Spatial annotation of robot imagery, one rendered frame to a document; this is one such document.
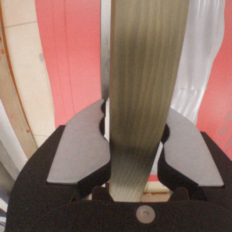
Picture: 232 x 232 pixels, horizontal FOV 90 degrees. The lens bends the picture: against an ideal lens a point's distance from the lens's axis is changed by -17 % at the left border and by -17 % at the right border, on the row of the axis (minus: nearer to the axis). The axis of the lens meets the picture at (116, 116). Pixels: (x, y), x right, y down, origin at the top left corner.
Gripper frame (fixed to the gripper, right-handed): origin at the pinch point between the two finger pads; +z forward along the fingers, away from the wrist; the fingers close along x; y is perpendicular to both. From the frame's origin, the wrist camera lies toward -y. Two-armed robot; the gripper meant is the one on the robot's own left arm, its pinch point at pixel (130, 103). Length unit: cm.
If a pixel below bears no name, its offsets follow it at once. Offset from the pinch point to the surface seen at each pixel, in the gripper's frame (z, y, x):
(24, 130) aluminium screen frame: 3.7, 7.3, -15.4
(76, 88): 5.3, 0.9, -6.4
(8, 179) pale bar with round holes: 0.6, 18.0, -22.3
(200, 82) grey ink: 4.9, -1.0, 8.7
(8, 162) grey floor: 101, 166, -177
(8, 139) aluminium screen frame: 1.8, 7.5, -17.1
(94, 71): 5.3, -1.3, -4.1
